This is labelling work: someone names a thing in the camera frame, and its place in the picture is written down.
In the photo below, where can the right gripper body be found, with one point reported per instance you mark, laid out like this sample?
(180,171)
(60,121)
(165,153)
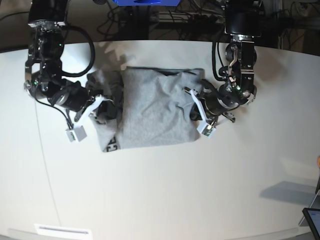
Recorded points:
(72,97)

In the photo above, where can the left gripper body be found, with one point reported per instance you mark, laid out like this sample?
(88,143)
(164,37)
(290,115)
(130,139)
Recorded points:
(215,106)

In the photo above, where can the grey T-shirt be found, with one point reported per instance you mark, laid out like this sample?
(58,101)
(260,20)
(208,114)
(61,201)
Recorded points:
(151,107)

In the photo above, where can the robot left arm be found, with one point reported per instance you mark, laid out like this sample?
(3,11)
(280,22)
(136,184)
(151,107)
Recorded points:
(242,23)

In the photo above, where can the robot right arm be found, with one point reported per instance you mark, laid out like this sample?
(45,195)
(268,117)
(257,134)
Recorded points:
(44,74)

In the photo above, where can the white paper label strip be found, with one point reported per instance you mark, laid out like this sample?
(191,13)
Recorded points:
(62,232)

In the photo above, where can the tablet with stand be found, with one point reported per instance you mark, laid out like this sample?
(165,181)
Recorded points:
(311,214)

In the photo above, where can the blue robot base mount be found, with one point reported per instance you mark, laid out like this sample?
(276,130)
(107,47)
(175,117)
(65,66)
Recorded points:
(170,3)

